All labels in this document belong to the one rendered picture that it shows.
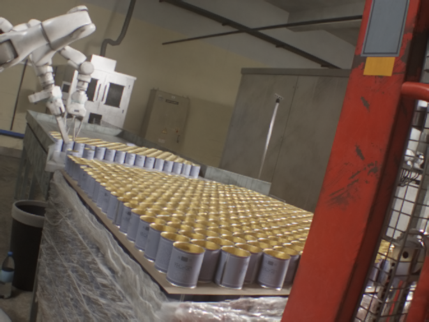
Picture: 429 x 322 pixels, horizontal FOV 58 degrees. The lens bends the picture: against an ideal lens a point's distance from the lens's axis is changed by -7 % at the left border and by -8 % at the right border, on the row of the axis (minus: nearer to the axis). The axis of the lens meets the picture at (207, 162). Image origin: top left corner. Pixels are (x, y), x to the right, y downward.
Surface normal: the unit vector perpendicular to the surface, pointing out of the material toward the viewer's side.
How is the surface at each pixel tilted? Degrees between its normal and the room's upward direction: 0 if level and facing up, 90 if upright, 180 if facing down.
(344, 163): 90
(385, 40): 90
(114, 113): 90
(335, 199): 90
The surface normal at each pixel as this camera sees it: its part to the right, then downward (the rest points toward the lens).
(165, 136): 0.46, 0.19
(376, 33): -0.85, -0.18
